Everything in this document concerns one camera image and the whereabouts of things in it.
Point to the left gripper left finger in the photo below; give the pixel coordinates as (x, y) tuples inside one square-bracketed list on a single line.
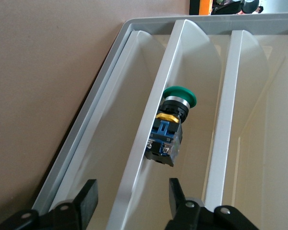
[(84, 203)]

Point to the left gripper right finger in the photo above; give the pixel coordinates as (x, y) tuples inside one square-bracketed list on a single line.
[(182, 210)]

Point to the green mushroom push button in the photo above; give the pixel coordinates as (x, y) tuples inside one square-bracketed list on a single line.
[(168, 139)]

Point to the white drawer cabinet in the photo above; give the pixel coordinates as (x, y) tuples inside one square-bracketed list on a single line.
[(82, 119)]

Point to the orange button box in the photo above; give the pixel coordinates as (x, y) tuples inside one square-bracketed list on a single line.
[(205, 7)]

